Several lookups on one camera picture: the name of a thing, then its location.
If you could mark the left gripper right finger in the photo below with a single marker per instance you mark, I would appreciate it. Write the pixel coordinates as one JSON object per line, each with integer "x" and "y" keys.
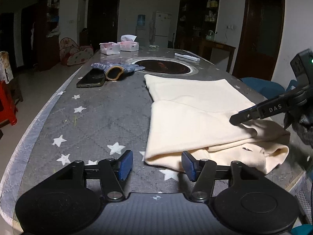
{"x": 202, "y": 172}

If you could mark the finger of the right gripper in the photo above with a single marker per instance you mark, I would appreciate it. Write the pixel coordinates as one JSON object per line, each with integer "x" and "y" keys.
{"x": 244, "y": 115}

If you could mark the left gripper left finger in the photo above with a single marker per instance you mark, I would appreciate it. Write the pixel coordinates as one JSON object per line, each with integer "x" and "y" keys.
{"x": 112, "y": 172}

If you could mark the cream sweater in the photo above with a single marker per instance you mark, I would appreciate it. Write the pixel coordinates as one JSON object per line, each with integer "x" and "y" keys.
{"x": 193, "y": 116}

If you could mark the right gloved hand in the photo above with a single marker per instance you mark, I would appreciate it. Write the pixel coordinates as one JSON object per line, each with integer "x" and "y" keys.
{"x": 299, "y": 116}

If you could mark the blue sofa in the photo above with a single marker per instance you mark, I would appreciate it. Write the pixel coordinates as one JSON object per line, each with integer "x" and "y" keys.
{"x": 269, "y": 89}

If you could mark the dark wooden side table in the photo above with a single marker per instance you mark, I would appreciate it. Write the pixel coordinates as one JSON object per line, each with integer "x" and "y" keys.
{"x": 210, "y": 49}

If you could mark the glass kettle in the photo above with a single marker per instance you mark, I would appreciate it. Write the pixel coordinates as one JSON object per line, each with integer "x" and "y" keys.
{"x": 210, "y": 35}

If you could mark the white remote control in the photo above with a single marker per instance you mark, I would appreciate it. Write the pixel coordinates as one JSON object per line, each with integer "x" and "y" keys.
{"x": 188, "y": 57}

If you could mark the round induction cooktop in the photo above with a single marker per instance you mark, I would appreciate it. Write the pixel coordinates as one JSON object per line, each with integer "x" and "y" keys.
{"x": 165, "y": 66}

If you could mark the black smartphone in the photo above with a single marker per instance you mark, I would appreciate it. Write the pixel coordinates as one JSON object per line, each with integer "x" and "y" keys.
{"x": 93, "y": 79}

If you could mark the blue knit work glove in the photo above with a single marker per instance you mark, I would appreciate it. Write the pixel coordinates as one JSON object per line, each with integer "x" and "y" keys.
{"x": 113, "y": 71}

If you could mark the red plastic stool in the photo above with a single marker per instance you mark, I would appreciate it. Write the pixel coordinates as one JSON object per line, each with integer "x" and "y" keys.
{"x": 8, "y": 108}

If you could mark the small white tissue box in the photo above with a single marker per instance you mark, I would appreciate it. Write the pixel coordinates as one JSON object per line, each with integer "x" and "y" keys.
{"x": 110, "y": 48}

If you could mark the spotted play tent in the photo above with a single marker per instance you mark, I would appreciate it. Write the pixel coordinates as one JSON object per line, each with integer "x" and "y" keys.
{"x": 72, "y": 54}

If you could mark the white refrigerator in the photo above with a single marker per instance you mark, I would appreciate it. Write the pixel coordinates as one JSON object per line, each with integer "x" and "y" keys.
{"x": 160, "y": 29}

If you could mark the pink white tissue box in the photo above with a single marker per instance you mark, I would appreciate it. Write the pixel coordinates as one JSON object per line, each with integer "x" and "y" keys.
{"x": 128, "y": 43}

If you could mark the water dispenser with bottle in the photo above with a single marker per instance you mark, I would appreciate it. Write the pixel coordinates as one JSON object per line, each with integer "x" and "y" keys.
{"x": 140, "y": 30}

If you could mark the white paper carton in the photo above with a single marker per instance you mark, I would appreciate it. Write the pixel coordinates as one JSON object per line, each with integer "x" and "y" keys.
{"x": 5, "y": 68}

